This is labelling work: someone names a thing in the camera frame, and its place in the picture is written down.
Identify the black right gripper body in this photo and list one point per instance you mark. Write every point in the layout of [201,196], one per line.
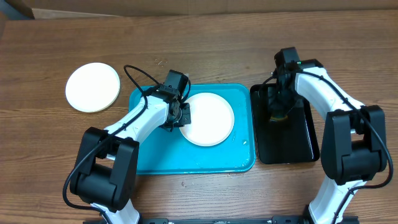
[280,106]

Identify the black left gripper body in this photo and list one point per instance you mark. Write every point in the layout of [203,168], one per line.
[184,117]

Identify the green yellow sponge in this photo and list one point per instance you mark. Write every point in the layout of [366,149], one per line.
[278,117]

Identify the white plate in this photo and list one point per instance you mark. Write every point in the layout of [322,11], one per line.
[92,87]
[212,120]

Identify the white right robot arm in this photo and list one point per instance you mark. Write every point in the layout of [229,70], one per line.
[354,154]

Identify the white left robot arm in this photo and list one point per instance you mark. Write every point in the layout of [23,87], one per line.
[104,173]

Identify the blue plastic tray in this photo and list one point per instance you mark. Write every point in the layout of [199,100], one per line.
[165,153]

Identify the black water tray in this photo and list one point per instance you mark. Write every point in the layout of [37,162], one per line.
[291,139]

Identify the brown cardboard backdrop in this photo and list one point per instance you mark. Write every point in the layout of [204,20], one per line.
[24,9]

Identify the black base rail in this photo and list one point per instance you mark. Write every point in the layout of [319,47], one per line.
[274,220]

